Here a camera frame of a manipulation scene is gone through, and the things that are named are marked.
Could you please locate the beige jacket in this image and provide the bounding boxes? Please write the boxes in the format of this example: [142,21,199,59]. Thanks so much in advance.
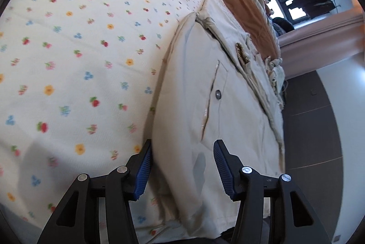
[151,0,286,240]

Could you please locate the crumpled white cloth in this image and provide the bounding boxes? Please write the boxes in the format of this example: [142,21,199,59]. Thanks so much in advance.
[264,57,286,110]

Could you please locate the pink curtain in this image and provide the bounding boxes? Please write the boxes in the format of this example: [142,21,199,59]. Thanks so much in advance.
[278,9,365,79]

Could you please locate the floral bed sheet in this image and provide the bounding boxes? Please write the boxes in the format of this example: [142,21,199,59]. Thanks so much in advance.
[0,0,226,239]

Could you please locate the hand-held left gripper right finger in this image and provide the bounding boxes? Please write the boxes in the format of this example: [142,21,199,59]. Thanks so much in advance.
[213,139,331,244]

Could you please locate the dark round cushion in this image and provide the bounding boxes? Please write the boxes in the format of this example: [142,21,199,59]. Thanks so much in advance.
[272,17,294,36]

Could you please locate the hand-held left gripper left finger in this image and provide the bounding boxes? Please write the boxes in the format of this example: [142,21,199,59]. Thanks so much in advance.
[36,139,153,244]

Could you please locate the brown plush toy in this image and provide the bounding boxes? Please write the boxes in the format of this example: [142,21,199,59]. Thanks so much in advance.
[264,0,276,18]

